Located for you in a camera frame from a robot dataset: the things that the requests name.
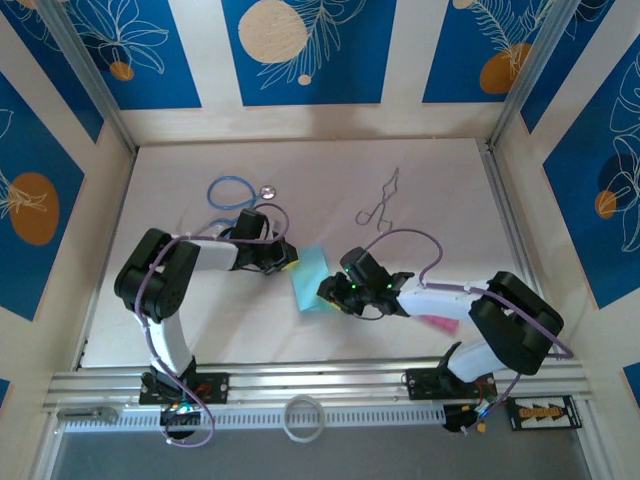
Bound white slotted cable duct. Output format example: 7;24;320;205
59;405;447;434

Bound light blue paper sheet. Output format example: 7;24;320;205
289;244;334;317

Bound aluminium corner post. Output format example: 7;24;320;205
35;0;140;155
485;0;572;151

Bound aluminium side rail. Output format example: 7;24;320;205
478;139;559;359

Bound white tape ring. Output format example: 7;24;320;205
282;394;327;444

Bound black orange terminal block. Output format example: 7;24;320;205
506;395;584;432

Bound metal wire tongs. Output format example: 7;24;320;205
354;166;402;234

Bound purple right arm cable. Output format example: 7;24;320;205
366;228;575;437

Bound aluminium front rail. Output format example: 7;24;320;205
42;356;594;414

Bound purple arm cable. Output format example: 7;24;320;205
133;203;293;449
366;228;575;437

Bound pink and clear pill box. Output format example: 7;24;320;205
421;313;459;336

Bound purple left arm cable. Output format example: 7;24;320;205
133;203;293;449

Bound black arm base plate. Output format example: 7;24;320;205
405;367;497;402
138;371;232;407

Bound small metal bracket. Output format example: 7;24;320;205
55;405;119;424

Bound blue stethoscope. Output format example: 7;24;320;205
206;174;279;239

